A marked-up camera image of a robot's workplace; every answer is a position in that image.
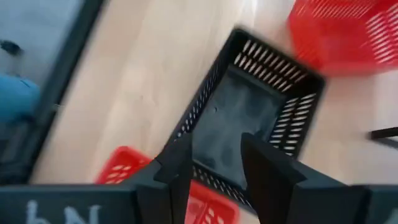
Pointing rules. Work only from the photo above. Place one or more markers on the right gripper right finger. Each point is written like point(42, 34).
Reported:
point(280, 193)

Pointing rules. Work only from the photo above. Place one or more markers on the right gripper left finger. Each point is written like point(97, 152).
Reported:
point(164, 199)

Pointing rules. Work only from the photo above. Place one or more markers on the orange plastic basket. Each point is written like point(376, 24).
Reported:
point(122, 165)

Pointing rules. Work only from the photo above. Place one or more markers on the black plastic basket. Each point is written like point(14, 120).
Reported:
point(230, 112)

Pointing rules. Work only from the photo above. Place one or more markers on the red plastic basket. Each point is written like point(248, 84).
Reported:
point(335, 34)

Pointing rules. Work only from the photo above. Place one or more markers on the blue floor object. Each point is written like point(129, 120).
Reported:
point(17, 96)

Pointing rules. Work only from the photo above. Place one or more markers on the wooden shelf black metal frame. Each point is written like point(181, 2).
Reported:
point(385, 133)

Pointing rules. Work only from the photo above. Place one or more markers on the black metal table frame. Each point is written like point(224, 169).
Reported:
point(57, 90)

